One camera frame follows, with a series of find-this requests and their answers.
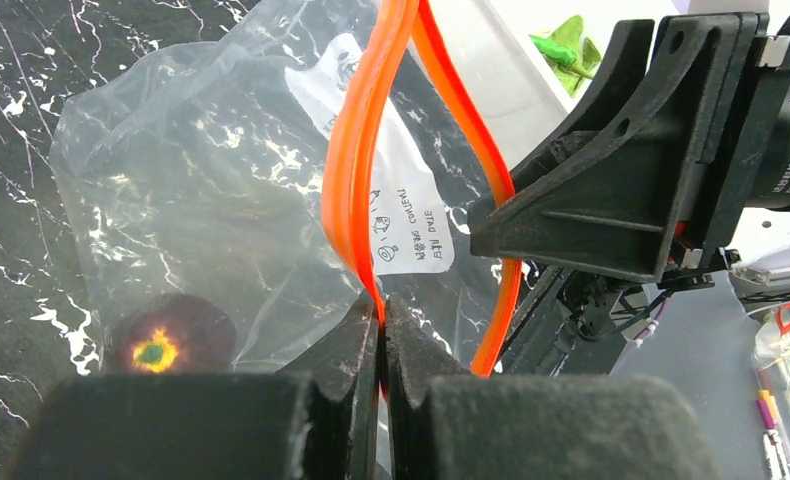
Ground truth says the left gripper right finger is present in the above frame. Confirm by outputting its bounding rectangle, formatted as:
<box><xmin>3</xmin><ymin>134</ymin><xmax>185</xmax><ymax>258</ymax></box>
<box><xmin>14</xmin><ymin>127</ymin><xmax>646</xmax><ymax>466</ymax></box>
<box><xmin>381</xmin><ymin>296</ymin><xmax>722</xmax><ymax>479</ymax></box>

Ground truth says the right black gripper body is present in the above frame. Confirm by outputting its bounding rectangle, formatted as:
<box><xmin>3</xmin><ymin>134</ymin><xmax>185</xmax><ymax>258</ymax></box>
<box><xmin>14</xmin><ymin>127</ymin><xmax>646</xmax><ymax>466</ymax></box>
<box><xmin>666</xmin><ymin>11</ymin><xmax>790</xmax><ymax>289</ymax></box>

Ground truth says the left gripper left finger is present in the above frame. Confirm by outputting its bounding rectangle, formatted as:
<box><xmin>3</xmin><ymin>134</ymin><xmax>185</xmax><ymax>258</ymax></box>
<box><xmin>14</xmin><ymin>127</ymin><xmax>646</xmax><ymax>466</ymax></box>
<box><xmin>7</xmin><ymin>294</ymin><xmax>378</xmax><ymax>479</ymax></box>

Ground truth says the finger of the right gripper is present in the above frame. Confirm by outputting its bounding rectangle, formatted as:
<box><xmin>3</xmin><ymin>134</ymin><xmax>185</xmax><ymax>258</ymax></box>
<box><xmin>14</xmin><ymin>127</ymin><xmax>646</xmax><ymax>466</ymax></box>
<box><xmin>467</xmin><ymin>11</ymin><xmax>771</xmax><ymax>285</ymax></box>

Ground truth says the dark red apple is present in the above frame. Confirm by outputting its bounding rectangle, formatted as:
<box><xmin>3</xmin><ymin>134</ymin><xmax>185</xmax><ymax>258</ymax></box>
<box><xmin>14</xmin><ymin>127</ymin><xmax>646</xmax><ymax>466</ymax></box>
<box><xmin>104</xmin><ymin>293</ymin><xmax>237</xmax><ymax>374</ymax></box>

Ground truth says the clear zip top bag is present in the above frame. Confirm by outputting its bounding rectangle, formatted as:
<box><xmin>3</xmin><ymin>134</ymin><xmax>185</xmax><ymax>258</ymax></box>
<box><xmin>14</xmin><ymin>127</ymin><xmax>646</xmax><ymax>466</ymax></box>
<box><xmin>50</xmin><ymin>1</ymin><xmax>517</xmax><ymax>373</ymax></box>

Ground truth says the green chili pepper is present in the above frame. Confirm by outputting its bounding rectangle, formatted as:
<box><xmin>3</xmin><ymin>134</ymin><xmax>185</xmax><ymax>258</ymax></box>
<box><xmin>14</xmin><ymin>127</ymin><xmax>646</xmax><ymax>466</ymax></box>
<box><xmin>530</xmin><ymin>35</ymin><xmax>594</xmax><ymax>80</ymax></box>

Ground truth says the white plastic bin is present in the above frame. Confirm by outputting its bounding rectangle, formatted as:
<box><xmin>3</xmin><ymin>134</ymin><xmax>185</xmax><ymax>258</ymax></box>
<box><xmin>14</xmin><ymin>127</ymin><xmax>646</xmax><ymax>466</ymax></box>
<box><xmin>431</xmin><ymin>0</ymin><xmax>688</xmax><ymax>167</ymax></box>

